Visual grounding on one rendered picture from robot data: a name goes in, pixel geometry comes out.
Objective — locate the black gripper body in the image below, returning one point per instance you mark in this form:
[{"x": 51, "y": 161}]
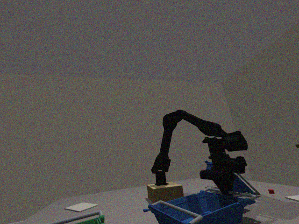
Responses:
[{"x": 215, "y": 172}]

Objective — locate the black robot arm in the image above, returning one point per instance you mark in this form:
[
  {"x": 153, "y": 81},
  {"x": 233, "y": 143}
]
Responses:
[{"x": 230, "y": 141}]

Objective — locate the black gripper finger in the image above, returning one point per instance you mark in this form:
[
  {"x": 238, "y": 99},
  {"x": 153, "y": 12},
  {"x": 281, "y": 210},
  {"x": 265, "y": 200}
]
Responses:
[
  {"x": 222, "y": 185},
  {"x": 230, "y": 183}
]

